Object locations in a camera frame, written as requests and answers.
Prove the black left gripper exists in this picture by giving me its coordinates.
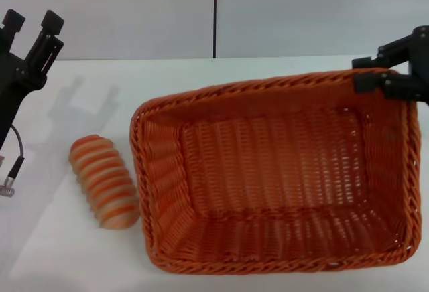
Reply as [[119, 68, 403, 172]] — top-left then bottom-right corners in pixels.
[[0, 9, 65, 147]]

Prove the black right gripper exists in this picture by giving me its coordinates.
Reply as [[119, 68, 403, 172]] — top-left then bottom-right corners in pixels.
[[351, 24, 429, 106]]

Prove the orange woven plastic basket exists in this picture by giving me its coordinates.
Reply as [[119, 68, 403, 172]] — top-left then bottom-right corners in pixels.
[[129, 67, 422, 271]]

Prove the striped orange toy bread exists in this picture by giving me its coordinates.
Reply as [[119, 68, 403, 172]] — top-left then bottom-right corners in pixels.
[[68, 133, 140, 231]]

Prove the grey cable with plug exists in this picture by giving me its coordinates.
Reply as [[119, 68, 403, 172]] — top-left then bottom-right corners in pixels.
[[0, 124, 26, 200]]

